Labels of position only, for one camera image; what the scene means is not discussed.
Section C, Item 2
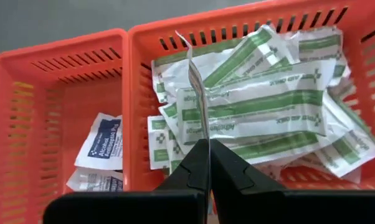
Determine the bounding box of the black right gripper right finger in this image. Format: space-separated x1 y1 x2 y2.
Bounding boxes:
209 139 288 191

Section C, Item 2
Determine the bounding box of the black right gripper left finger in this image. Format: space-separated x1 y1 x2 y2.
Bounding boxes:
155 139 211 192

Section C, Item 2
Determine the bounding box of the orange plastic basket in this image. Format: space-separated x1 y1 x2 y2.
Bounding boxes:
0 28 131 224
127 0 375 215

